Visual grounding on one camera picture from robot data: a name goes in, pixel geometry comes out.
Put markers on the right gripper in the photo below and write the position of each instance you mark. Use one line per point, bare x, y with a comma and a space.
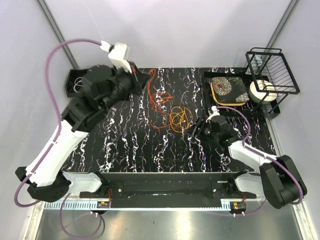
201, 123

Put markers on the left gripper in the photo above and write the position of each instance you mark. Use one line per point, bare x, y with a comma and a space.
142, 78

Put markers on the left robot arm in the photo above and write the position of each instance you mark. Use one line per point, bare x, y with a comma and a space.
102, 87

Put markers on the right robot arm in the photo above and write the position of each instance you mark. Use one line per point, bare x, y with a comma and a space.
277, 178

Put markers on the floral square plate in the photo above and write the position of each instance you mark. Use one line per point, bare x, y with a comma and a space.
229, 91

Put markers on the black three-compartment bin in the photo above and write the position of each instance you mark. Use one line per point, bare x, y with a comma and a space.
73, 84

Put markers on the white green bowl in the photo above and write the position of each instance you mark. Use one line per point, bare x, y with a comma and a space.
264, 92

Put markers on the glass cup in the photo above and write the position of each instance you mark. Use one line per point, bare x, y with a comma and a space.
255, 63

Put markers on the black wire dish rack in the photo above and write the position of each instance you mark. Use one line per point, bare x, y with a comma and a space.
276, 70

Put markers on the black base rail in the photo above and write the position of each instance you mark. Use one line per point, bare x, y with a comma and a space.
206, 184

